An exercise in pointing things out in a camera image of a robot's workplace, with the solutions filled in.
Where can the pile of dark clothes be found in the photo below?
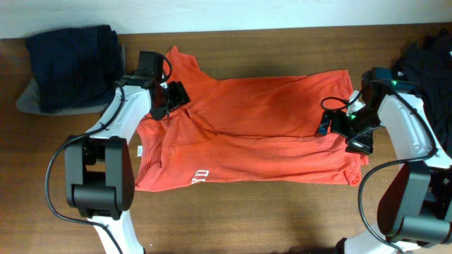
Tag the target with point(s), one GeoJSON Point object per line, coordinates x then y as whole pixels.
{"type": "Point", "coordinates": [429, 67]}

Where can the grey garment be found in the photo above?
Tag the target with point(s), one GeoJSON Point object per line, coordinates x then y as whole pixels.
{"type": "Point", "coordinates": [31, 102]}

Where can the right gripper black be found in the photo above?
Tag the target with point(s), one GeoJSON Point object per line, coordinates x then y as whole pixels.
{"type": "Point", "coordinates": [361, 144]}

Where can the navy blue garment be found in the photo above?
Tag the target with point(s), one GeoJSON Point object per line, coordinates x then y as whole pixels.
{"type": "Point", "coordinates": [101, 34]}

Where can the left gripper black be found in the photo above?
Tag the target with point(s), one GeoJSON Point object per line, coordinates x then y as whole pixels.
{"type": "Point", "coordinates": [179, 96]}

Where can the orange red printed t-shirt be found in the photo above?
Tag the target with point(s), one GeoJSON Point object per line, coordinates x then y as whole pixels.
{"type": "Point", "coordinates": [249, 129]}

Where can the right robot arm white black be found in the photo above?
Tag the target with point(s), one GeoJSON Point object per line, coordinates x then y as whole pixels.
{"type": "Point", "coordinates": [415, 210]}

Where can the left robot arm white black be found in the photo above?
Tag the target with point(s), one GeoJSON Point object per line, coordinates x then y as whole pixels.
{"type": "Point", "coordinates": [98, 170]}

